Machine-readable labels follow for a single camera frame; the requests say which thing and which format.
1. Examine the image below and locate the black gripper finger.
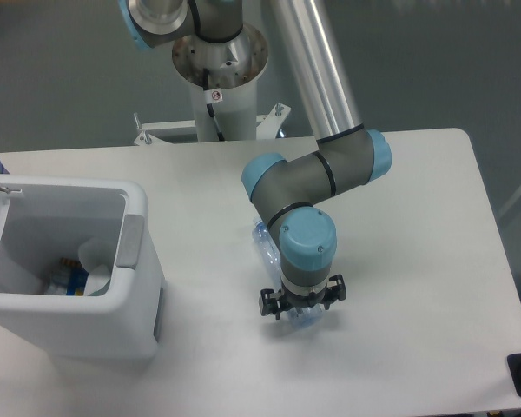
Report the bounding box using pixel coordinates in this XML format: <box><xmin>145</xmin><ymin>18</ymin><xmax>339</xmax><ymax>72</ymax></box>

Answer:
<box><xmin>259</xmin><ymin>288</ymin><xmax>289</xmax><ymax>320</ymax></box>
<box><xmin>321</xmin><ymin>274</ymin><xmax>346</xmax><ymax>309</ymax></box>

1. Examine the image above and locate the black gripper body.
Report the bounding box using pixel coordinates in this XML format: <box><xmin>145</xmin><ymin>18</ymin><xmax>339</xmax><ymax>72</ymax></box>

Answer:
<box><xmin>282</xmin><ymin>282</ymin><xmax>328</xmax><ymax>309</ymax></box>

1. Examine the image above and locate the clear plastic water bottle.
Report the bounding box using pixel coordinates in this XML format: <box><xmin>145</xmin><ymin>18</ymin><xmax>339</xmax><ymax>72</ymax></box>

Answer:
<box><xmin>252</xmin><ymin>216</ymin><xmax>323</xmax><ymax>330</ymax></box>

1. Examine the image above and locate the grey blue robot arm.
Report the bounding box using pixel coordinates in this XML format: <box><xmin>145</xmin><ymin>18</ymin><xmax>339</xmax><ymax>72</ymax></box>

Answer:
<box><xmin>118</xmin><ymin>1</ymin><xmax>392</xmax><ymax>316</ymax></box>

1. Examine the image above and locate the white trash can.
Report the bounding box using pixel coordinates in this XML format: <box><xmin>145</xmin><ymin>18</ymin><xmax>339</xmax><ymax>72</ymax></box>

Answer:
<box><xmin>0</xmin><ymin>175</ymin><xmax>165</xmax><ymax>359</ymax></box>

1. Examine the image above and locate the blue yellow snack package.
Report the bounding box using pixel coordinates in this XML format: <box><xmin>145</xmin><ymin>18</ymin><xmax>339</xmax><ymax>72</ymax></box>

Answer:
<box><xmin>43</xmin><ymin>258</ymin><xmax>89</xmax><ymax>296</ymax></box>

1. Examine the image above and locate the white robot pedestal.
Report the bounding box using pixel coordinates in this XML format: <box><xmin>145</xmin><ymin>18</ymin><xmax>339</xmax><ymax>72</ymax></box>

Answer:
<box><xmin>134</xmin><ymin>23</ymin><xmax>291</xmax><ymax>146</ymax></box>

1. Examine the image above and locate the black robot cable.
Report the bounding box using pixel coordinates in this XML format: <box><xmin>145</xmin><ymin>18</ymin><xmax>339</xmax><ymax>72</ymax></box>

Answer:
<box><xmin>201</xmin><ymin>67</ymin><xmax>226</xmax><ymax>142</ymax></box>

